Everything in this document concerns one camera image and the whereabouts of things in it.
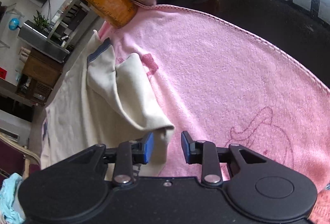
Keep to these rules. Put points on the cream shirt with navy trim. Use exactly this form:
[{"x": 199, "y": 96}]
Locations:
[{"x": 103, "y": 110}]

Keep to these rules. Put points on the small blue fan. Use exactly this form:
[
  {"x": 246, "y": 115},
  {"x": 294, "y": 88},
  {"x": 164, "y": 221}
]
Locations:
[{"x": 13, "y": 23}]

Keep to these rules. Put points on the pink towel blanket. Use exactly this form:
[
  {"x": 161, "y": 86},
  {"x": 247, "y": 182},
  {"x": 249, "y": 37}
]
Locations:
[{"x": 219, "y": 72}]

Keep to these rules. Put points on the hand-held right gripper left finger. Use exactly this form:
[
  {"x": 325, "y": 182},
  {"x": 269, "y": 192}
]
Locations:
[{"x": 149, "y": 148}]

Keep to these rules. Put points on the coral cloth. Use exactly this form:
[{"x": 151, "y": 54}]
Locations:
[{"x": 322, "y": 206}]

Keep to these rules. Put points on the maroon chair with beige frame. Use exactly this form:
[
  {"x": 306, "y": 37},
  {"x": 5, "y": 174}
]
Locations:
[{"x": 10, "y": 159}]

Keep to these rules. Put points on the potted green plant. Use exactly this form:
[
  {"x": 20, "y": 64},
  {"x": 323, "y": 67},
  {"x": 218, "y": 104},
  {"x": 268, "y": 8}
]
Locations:
[{"x": 41, "y": 20}]

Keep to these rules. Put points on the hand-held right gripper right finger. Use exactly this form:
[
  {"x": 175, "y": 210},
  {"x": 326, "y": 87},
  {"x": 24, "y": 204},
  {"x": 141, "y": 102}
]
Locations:
[{"x": 185, "y": 148}]

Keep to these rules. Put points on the brown wooden cabinet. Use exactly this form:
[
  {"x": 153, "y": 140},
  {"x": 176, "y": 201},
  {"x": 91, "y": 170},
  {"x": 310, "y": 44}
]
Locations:
[{"x": 38, "y": 72}]

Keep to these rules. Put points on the grey metal counter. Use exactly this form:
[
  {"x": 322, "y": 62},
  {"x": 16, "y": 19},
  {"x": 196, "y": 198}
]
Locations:
[{"x": 43, "y": 42}]

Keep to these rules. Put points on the light blue cloth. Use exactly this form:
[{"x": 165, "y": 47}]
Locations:
[{"x": 9, "y": 198}]

